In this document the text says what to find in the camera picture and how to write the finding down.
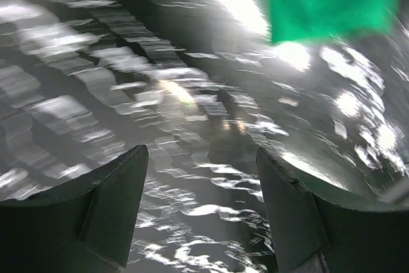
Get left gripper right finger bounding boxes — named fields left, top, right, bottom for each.
left=256, top=148, right=408, bottom=272

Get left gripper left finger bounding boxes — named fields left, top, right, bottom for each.
left=1, top=145, right=149, bottom=272

